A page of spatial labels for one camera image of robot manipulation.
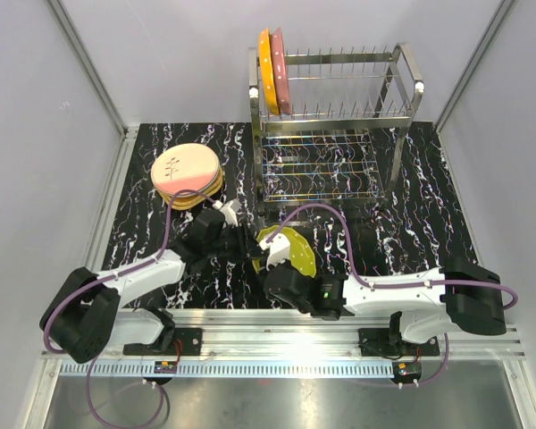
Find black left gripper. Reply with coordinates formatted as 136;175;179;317
205;221;268;264

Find yellow-green dotted scalloped plate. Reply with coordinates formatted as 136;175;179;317
252;225;317;277

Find beige pink leaf plate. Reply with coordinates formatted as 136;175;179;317
151;143;220;195

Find pink dotted scalloped plate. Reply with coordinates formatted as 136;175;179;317
271;28;292;115

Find orange dotted scalloped plate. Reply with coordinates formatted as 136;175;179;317
258;29;280;116

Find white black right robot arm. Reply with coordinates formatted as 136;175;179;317
260;259;507;355

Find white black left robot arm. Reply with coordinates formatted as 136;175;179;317
39;208;258;364

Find tan plates under leaf plate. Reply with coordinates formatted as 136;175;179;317
156;167;224;211

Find stainless steel dish rack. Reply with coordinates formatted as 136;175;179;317
248;42;425;220

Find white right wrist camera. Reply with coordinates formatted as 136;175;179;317
259;233;291;270

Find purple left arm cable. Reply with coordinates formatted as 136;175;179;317
41;189;220;425

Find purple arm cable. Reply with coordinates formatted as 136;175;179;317
41;189;220;425
263;203;519;388

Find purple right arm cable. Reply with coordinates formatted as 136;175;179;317
263;203;519;388

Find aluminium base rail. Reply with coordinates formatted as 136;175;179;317
90;308;525;360

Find white slotted cable duct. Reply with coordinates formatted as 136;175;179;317
60;359;394;379

